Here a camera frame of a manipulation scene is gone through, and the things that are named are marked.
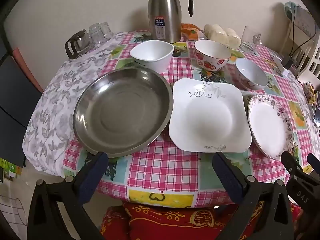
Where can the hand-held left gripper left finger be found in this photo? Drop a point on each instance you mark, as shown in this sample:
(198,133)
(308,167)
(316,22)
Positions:
(92,177)

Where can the grey floral cloth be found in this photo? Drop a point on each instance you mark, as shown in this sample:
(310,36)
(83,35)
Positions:
(52,110)

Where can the red patterned cushion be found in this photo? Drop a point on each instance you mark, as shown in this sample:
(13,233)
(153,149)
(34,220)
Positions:
(162,221)

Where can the floral rim round plate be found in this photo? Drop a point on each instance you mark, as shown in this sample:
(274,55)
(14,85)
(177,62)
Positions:
(268,127)

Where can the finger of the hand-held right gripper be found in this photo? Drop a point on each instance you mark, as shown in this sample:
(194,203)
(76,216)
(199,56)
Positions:
(290,162)
(314,161)

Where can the clear glass mug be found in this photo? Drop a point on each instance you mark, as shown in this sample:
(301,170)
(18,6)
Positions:
(250,38)

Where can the stainless steel thermos jug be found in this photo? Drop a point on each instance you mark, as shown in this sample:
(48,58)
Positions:
(163,10)

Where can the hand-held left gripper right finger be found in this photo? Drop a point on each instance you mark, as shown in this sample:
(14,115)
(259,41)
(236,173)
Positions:
(227,177)

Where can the black charger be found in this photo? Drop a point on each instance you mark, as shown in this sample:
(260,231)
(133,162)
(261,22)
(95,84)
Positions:
(287,63)

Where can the plain light blue bowl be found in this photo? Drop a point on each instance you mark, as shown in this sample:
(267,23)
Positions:
(251,72)

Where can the white power strip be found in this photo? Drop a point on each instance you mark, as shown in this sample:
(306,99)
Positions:
(278,66)

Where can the white square bowl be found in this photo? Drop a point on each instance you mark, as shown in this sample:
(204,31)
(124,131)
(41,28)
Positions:
(152,52)

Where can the stainless steel plate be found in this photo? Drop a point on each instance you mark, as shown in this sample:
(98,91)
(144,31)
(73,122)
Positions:
(122,112)

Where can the strawberry print bowl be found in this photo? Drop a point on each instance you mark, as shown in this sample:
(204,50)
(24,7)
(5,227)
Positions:
(212,52)

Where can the pink checked tablecloth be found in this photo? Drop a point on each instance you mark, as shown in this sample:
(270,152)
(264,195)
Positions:
(162,170)

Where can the smartphone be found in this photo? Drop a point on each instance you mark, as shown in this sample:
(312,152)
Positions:
(317,115)

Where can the bag of white buns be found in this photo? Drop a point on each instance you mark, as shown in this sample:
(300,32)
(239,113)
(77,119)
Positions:
(222,36)

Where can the white lattice chair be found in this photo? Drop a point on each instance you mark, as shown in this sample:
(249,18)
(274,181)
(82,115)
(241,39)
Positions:
(311,65)

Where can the small clear glass cup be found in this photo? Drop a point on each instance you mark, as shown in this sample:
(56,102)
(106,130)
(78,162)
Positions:
(106,28)
(95,32)

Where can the teal floral cushion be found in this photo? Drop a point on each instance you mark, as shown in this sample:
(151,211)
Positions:
(290,10)

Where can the orange snack packet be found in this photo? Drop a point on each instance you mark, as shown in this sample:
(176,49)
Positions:
(191,31)

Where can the dark cabinet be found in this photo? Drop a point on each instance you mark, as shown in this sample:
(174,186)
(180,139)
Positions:
(15,110)

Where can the white square plate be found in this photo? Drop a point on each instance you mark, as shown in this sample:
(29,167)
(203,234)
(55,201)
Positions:
(207,120)

